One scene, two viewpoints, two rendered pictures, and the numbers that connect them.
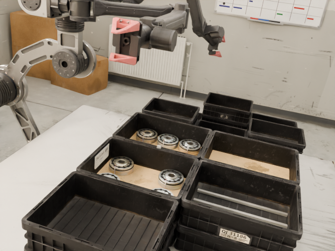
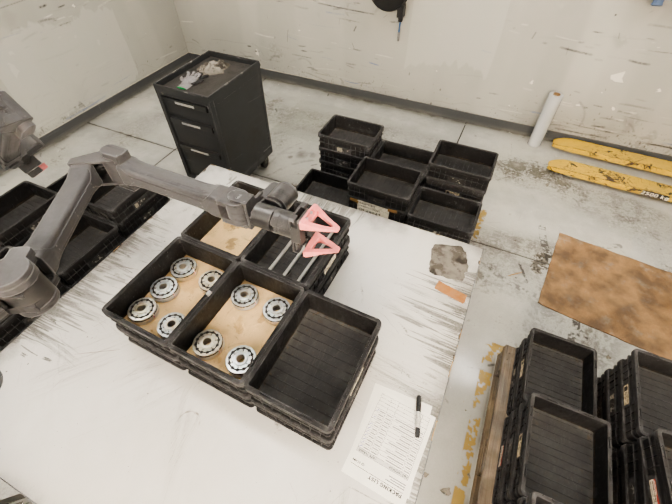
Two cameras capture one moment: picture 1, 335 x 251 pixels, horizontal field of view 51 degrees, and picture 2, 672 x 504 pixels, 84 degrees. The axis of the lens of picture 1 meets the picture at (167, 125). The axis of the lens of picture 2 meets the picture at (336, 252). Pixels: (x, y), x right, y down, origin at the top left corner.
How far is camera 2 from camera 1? 1.03 m
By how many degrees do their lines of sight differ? 63
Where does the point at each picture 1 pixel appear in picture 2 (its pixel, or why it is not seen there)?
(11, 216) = (236, 491)
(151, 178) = (234, 316)
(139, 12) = (79, 208)
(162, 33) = (288, 194)
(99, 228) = (308, 369)
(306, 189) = not seen: hidden behind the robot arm
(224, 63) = not seen: outside the picture
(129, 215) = (292, 341)
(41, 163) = (120, 471)
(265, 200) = not seen: hidden behind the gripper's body
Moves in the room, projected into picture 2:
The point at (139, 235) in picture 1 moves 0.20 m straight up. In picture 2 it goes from (320, 334) to (319, 304)
